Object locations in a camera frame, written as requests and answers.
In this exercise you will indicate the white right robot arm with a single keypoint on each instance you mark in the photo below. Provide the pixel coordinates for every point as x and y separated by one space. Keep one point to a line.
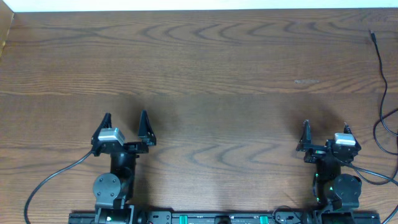
337 193

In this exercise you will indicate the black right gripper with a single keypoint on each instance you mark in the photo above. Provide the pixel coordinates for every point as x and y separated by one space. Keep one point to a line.
316 152

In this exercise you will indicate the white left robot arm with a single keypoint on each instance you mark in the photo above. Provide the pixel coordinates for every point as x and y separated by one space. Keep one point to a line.
115 188

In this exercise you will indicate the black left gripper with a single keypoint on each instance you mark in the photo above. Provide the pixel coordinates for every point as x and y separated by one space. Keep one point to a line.
147 134

